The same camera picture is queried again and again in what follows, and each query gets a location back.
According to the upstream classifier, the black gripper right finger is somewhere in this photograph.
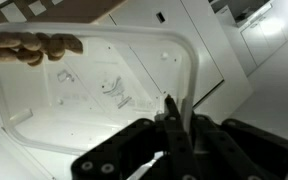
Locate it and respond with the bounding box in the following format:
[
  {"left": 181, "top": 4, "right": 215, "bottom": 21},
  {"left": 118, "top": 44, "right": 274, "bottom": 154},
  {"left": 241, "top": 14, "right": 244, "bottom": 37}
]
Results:
[{"left": 189, "top": 114, "right": 288, "bottom": 180}]

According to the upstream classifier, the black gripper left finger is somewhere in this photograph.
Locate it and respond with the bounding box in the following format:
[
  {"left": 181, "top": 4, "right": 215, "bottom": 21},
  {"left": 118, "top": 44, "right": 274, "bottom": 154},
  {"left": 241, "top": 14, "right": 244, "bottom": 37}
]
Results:
[{"left": 71, "top": 94, "right": 198, "bottom": 180}]

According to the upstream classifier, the clear plastic food container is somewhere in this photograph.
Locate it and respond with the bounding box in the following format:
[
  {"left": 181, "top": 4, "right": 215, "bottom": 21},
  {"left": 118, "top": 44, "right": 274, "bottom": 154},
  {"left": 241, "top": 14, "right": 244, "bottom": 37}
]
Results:
[{"left": 0, "top": 22, "right": 198, "bottom": 156}]

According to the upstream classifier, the tan nut snack piece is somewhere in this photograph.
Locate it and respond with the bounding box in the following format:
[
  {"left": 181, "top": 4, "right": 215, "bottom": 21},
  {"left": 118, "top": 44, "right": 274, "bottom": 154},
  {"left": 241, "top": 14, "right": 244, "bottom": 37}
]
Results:
[
  {"left": 0, "top": 45, "right": 18, "bottom": 63},
  {"left": 35, "top": 32, "right": 52, "bottom": 54},
  {"left": 48, "top": 34, "right": 66, "bottom": 59},
  {"left": 0, "top": 31, "right": 22, "bottom": 49},
  {"left": 18, "top": 31, "right": 43, "bottom": 52},
  {"left": 27, "top": 54, "right": 45, "bottom": 68},
  {"left": 58, "top": 33, "right": 84, "bottom": 55},
  {"left": 47, "top": 53, "right": 65, "bottom": 63},
  {"left": 15, "top": 48, "right": 42, "bottom": 64}
]

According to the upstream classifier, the white kitchen base cabinet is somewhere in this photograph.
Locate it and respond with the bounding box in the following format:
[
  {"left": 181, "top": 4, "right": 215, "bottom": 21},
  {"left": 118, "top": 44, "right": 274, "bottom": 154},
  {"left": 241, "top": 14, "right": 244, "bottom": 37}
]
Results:
[{"left": 238, "top": 6, "right": 288, "bottom": 68}]

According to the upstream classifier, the brown wooden slat chair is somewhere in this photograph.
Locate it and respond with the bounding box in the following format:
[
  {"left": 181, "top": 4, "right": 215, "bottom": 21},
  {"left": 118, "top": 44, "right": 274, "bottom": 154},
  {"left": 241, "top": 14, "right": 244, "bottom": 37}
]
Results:
[{"left": 0, "top": 0, "right": 127, "bottom": 25}]

